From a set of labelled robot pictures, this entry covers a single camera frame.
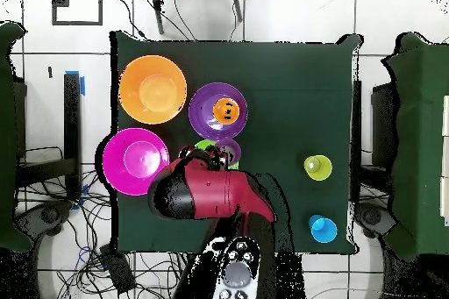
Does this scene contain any purple bowl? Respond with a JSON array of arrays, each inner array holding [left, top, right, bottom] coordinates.
[[188, 82, 249, 140]]

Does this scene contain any purple cup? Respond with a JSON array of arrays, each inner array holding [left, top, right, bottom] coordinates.
[[214, 138, 242, 166]]

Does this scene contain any orange cup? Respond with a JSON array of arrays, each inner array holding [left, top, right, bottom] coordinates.
[[212, 97, 241, 125]]

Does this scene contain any green bowl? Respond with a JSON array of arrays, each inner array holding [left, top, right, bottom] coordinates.
[[193, 139, 240, 171]]

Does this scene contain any pink bowl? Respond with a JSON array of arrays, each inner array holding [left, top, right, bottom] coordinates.
[[102, 127, 171, 197]]

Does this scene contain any orange bowl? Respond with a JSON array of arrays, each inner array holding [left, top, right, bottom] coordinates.
[[118, 54, 188, 125]]

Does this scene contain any dark green table cloth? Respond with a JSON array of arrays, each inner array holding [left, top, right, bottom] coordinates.
[[109, 30, 364, 256]]

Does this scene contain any blue tape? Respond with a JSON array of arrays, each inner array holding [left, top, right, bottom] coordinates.
[[65, 70, 86, 97]]

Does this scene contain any yellow cup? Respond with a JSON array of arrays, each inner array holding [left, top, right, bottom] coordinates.
[[303, 154, 333, 182]]

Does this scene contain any black power adapter box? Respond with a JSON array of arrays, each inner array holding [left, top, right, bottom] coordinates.
[[98, 243, 137, 295]]

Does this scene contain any blue cup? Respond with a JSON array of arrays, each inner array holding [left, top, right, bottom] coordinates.
[[308, 214, 339, 245]]

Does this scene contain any green cloth covered table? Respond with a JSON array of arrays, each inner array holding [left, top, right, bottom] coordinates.
[[381, 31, 449, 262], [0, 20, 33, 254]]

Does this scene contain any floor cable bundle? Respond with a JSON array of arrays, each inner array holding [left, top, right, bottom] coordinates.
[[17, 168, 190, 299]]

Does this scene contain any black table frame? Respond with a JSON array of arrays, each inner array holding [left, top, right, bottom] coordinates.
[[15, 72, 82, 199]]

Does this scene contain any black square floor frame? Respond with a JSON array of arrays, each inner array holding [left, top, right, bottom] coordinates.
[[51, 0, 103, 26]]

